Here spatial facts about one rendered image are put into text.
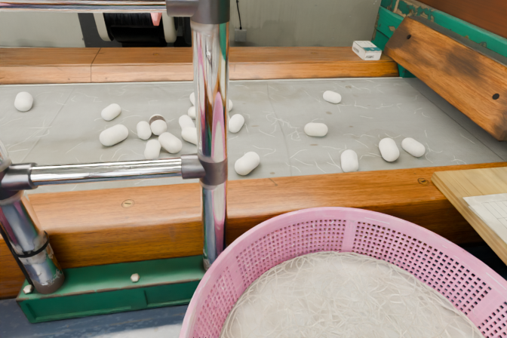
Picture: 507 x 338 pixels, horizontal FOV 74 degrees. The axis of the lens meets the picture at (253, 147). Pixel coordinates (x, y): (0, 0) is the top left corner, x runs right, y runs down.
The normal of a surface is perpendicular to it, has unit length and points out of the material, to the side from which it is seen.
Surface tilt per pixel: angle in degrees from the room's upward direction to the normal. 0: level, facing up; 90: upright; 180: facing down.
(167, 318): 0
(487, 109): 66
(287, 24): 90
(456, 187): 0
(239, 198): 0
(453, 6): 89
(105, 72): 45
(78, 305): 90
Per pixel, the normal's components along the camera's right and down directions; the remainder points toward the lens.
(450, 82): -0.88, -0.28
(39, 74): 0.15, -0.17
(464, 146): 0.05, -0.81
